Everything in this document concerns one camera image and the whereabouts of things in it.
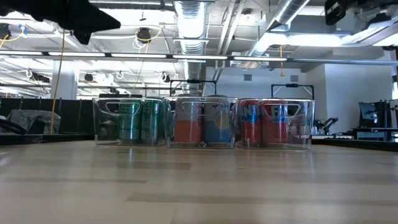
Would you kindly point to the black aluminium table frame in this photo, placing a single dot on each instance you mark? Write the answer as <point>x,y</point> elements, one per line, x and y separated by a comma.
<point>46,138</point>

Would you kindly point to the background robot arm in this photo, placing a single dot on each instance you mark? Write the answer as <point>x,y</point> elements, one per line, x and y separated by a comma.
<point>329,121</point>

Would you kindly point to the grey fabric cover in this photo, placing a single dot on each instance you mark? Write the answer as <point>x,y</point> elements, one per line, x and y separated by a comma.
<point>34,121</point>

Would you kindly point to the silver ventilation duct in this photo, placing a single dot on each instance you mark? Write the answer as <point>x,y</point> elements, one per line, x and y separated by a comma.
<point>191,25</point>
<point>289,11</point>

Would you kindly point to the black metal gantry frame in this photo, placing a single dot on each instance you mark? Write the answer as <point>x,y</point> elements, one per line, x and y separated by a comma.
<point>192,81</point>
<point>292,85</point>

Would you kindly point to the dark office desk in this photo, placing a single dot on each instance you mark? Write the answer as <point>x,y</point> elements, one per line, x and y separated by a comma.
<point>373,130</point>

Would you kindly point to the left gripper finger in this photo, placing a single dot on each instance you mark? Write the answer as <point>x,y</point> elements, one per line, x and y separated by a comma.
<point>71,14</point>
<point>83,36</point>

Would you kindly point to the black partition panel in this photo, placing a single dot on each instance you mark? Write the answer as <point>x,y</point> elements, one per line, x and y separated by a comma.
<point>74,118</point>

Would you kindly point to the white pink soda can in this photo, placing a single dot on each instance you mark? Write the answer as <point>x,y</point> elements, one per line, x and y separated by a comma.
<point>187,130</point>

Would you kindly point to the white square pillar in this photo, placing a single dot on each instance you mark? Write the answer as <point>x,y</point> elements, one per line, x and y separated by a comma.
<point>63,84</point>

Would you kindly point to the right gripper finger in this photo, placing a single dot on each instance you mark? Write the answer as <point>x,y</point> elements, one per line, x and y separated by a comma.
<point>335,14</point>

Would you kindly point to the black computer monitor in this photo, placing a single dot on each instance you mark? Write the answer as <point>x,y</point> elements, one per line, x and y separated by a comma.
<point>368,113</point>

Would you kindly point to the black ceiling camera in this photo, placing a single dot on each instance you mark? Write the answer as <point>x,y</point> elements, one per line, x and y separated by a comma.
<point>144,35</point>

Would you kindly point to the white blue soda can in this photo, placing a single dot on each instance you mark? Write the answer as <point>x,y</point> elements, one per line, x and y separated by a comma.
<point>217,133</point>

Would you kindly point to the red Fanta can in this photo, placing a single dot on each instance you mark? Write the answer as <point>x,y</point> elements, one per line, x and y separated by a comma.
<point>275,130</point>
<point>251,127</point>

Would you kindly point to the green Sprite can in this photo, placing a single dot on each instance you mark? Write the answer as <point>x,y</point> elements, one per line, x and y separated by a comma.
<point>151,123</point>
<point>129,124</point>

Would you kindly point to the clear plastic bin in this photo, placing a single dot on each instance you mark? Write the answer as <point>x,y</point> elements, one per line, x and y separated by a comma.
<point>102,137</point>
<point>169,137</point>
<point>306,137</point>

